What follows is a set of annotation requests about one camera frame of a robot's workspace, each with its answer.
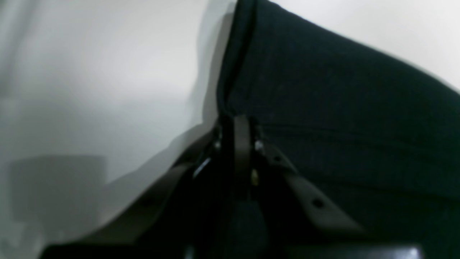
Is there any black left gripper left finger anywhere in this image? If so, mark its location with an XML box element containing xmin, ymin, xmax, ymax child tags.
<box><xmin>40</xmin><ymin>116</ymin><xmax>233</xmax><ymax>259</ymax></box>

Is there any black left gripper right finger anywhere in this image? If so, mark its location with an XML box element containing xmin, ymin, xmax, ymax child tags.
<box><xmin>234</xmin><ymin>116</ymin><xmax>424</xmax><ymax>259</ymax></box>

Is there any black T-shirt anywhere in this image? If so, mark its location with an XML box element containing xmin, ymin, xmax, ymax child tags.
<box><xmin>217</xmin><ymin>0</ymin><xmax>460</xmax><ymax>259</ymax></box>

